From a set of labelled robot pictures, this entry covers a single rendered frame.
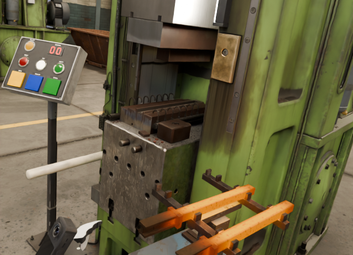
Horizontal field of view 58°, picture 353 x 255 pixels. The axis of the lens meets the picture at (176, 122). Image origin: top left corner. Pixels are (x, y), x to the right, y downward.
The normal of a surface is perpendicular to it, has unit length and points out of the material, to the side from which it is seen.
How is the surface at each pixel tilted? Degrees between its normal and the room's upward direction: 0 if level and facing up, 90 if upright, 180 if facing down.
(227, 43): 90
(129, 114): 90
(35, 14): 79
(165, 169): 90
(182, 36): 90
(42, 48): 60
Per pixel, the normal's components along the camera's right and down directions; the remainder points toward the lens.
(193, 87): -0.66, 0.15
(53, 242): -0.62, -0.39
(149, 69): 0.74, 0.29
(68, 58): -0.18, -0.25
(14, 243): 0.13, -0.94
